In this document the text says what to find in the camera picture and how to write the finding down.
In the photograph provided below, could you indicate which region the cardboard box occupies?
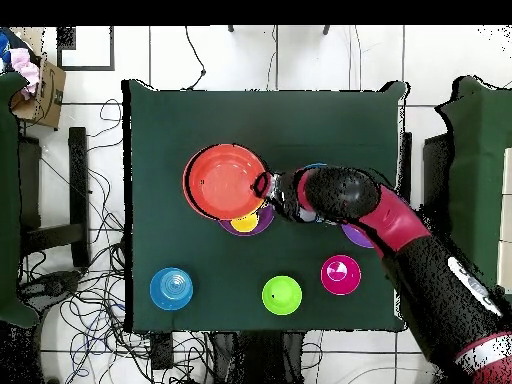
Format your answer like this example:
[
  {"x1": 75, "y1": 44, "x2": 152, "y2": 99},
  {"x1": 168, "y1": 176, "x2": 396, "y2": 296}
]
[{"x1": 9, "y1": 27, "x2": 68, "y2": 130}]

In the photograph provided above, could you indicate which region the pink cloth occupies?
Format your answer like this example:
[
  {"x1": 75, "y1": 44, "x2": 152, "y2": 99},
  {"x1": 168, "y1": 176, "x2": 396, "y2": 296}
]
[{"x1": 8, "y1": 47, "x2": 41, "y2": 101}]

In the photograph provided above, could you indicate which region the blue large bowl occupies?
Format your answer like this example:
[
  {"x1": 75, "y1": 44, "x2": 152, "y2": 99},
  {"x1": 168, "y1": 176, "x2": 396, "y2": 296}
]
[{"x1": 301, "y1": 161, "x2": 328, "y2": 224}]

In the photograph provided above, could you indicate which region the black chair base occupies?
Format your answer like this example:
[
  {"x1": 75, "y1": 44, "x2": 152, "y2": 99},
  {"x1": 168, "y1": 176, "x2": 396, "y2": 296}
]
[{"x1": 17, "y1": 269, "x2": 83, "y2": 317}]

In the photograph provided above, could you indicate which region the dark green tablecloth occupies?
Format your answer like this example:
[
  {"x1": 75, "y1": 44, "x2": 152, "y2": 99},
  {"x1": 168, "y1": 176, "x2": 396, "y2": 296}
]
[{"x1": 121, "y1": 78, "x2": 410, "y2": 334}]

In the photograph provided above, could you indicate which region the black cabinet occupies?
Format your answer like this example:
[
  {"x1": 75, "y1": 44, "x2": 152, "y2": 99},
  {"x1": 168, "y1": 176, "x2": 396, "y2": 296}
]
[{"x1": 421, "y1": 133, "x2": 455, "y2": 225}]

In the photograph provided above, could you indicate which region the black power strip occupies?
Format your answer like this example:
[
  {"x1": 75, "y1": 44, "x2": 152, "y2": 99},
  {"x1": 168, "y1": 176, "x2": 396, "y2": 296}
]
[{"x1": 150, "y1": 331, "x2": 175, "y2": 371}]

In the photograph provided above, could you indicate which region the orange large bowl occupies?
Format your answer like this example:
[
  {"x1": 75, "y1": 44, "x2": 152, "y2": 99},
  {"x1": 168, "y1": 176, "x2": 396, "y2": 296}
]
[{"x1": 182, "y1": 142, "x2": 270, "y2": 222}]

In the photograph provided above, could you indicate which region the green cloth covered table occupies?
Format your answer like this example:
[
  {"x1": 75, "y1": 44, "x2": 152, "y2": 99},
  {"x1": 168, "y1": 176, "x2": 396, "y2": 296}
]
[
  {"x1": 0, "y1": 71, "x2": 41, "y2": 329},
  {"x1": 433, "y1": 75, "x2": 512, "y2": 293}
]

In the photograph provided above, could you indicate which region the blue item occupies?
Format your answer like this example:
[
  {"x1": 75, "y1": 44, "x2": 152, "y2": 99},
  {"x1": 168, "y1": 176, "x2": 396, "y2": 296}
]
[{"x1": 0, "y1": 31, "x2": 17, "y2": 73}]

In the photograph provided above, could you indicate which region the blue small bowl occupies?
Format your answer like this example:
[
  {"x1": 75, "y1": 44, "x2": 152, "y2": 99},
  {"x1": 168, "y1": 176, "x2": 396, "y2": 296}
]
[{"x1": 148, "y1": 266, "x2": 195, "y2": 312}]

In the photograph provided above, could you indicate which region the green small bowl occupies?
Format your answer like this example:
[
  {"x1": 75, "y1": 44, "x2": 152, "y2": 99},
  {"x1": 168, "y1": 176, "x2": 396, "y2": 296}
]
[{"x1": 261, "y1": 274, "x2": 304, "y2": 317}]

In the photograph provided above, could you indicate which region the yellow stepped cup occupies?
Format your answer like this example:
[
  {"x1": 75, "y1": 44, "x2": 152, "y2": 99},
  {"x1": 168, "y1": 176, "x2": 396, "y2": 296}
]
[{"x1": 230, "y1": 210, "x2": 262, "y2": 234}]

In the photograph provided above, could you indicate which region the black square frame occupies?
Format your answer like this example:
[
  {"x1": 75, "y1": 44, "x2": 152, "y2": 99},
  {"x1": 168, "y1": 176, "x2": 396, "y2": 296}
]
[{"x1": 55, "y1": 25, "x2": 116, "y2": 72}]

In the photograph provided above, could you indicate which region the black metal stand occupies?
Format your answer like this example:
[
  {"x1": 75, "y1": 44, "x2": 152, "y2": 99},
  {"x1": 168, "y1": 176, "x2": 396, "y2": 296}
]
[{"x1": 17, "y1": 126, "x2": 92, "y2": 270}]

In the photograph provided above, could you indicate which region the tangle of black cables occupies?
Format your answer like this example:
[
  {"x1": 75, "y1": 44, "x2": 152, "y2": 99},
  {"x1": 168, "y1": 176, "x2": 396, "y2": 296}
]
[{"x1": 17, "y1": 97, "x2": 215, "y2": 384}]

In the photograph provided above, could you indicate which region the pink-red small bowl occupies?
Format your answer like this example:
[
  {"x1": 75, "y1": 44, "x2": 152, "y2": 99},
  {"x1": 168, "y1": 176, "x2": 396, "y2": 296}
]
[{"x1": 319, "y1": 254, "x2": 363, "y2": 297}]

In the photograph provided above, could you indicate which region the black cable with connector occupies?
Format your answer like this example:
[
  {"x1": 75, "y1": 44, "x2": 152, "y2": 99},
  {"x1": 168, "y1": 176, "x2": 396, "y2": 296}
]
[{"x1": 184, "y1": 25, "x2": 208, "y2": 91}]

